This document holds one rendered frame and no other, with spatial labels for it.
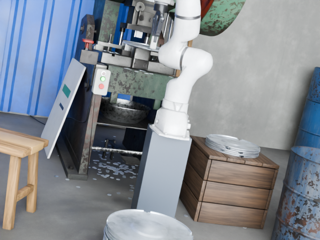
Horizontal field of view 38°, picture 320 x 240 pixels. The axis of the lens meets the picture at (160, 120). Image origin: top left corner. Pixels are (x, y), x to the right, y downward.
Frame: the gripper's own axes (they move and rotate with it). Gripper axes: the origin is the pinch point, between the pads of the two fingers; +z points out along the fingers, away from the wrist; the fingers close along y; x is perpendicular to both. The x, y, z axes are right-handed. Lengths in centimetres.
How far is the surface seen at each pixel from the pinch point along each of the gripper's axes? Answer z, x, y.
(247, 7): -47, 131, -148
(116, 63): 15.9, -12.9, -19.9
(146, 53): 7.1, 2.8, -16.6
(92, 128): 52, -23, -5
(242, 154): 46, 46, 38
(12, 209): 74, -64, 61
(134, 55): 9.5, -4.1, -17.0
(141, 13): -14.7, -3.0, -23.1
